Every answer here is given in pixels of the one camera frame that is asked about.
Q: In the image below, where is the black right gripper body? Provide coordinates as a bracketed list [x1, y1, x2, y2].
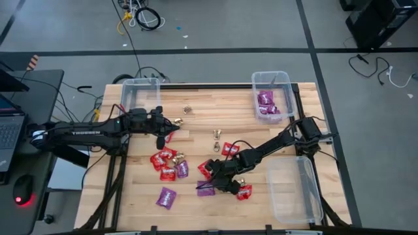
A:
[205, 158, 244, 183]

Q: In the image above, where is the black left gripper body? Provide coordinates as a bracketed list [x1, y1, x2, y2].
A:
[129, 106, 169, 134]

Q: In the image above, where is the small clear plastic bin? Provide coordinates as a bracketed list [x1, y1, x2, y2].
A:
[250, 70, 296, 124]
[120, 77, 162, 115]

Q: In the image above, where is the large clear plastic bin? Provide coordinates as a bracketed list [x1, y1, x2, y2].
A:
[266, 155, 325, 225]

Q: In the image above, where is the dark grey desk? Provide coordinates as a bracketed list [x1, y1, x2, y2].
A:
[0, 69, 65, 235]

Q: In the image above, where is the small black desk device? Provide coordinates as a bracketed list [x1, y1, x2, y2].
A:
[25, 122, 40, 138]

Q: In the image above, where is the orange black striped object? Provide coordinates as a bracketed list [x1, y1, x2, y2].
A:
[26, 54, 40, 72]

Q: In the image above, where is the dark laptop computer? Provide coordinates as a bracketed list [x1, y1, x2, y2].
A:
[0, 93, 26, 172]

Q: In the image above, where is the black computer mouse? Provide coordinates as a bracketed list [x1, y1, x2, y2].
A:
[12, 174, 34, 206]

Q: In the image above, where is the black monitor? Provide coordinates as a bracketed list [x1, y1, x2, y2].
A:
[0, 60, 30, 93]

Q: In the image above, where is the black computer tower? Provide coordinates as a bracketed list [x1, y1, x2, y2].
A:
[339, 0, 418, 50]

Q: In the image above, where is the thick black cable loop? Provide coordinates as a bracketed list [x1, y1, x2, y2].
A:
[112, 66, 170, 85]

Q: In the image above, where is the long black floor cable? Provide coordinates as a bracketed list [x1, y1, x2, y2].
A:
[110, 0, 143, 79]

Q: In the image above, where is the white cable bundle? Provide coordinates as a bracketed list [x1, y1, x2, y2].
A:
[129, 0, 166, 29]

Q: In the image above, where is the coiled black cable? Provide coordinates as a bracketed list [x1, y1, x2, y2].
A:
[135, 7, 162, 32]

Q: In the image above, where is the yellow cable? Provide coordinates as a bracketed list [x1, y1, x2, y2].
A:
[116, 11, 133, 35]

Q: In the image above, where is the black floor cable with plug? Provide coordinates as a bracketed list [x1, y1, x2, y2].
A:
[348, 54, 391, 86]

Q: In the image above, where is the white floor cable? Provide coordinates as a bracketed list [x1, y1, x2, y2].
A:
[387, 66, 416, 89]

